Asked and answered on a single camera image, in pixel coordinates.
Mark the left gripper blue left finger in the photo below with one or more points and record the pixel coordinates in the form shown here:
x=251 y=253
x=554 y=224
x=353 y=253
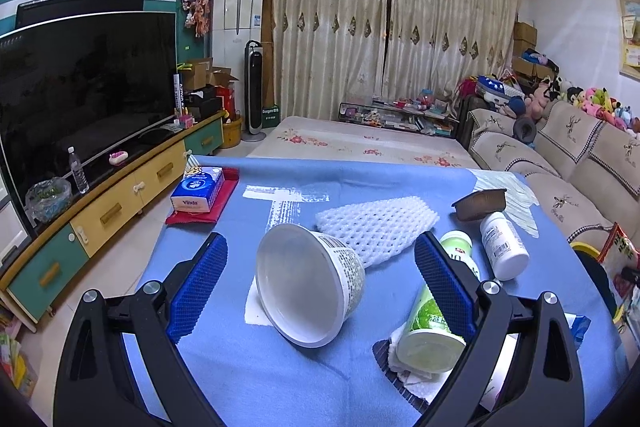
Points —
x=96 y=385

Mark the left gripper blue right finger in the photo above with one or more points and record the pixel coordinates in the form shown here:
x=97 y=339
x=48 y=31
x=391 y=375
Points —
x=543 y=384

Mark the green white drink cup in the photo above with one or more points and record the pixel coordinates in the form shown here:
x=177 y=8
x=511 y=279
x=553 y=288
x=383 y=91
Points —
x=427 y=343

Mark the white pill bottle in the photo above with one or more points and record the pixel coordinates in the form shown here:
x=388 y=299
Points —
x=503 y=246

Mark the yellow rimmed trash bin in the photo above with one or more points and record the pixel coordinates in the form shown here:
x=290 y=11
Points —
x=610 y=288

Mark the white crumpled towel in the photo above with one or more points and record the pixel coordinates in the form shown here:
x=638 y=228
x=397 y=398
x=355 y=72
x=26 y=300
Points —
x=422 y=385

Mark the yellow green TV cabinet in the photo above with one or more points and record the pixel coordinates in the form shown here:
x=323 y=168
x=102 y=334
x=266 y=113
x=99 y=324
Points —
x=44 y=268

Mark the glass ashtray bowl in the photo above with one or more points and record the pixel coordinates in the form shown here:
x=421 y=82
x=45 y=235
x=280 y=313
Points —
x=47 y=199

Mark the brown plastic tray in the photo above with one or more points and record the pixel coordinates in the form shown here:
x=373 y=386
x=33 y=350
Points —
x=480 y=204

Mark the clear water bottle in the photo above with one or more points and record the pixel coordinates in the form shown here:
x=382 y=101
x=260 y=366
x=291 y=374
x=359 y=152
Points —
x=78 y=172

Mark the blue tissue pack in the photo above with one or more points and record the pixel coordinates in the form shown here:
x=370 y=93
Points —
x=197 y=190

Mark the beige fabric sofa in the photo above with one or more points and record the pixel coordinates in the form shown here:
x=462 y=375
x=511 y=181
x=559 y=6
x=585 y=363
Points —
x=583 y=171

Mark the blue tablecloth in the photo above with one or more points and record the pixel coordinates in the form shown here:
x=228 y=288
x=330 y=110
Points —
x=254 y=377

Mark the white foam fruit net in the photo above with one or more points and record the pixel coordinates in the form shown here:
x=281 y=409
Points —
x=379 y=230

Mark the red cloth under tissues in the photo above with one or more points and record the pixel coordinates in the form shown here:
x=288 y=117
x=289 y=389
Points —
x=231 y=180

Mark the plush toy pile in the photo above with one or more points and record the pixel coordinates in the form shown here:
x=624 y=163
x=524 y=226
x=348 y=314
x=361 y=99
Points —
x=595 y=102

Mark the black flat television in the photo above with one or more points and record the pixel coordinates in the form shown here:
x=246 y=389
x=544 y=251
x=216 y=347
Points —
x=82 y=85

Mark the low shelf with clutter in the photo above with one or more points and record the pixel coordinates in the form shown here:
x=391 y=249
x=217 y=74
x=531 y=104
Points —
x=396 y=115

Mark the floral floor mat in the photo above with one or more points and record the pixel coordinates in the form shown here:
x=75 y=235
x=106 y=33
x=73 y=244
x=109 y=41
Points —
x=305 y=138

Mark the cardboard boxes stack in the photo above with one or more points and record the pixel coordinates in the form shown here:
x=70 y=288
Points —
x=527 y=61

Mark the black tower fan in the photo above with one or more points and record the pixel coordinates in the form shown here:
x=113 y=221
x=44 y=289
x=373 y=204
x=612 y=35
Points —
x=253 y=93

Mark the beige patterned curtains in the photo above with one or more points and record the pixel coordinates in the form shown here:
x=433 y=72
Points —
x=326 y=50

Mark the framed wall picture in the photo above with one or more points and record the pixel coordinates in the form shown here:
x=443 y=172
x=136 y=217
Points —
x=629 y=37

